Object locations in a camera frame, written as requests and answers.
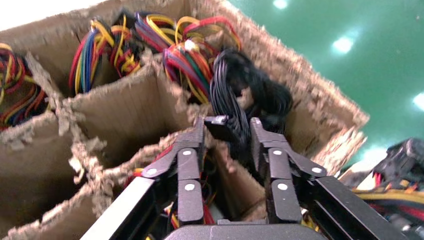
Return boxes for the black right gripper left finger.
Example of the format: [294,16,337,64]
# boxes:
[141,117,208,226]

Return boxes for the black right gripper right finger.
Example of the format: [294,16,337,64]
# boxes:
[250,116,328,225]

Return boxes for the grey power supply black cables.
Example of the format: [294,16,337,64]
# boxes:
[203,48,295,167]

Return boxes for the brown cardboard divider box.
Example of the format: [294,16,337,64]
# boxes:
[0,0,370,240]

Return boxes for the grey power supply colourful cables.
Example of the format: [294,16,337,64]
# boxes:
[124,145,220,233]
[67,14,144,97]
[0,42,51,131]
[134,12,243,54]
[351,172,424,233]
[161,39,221,105]

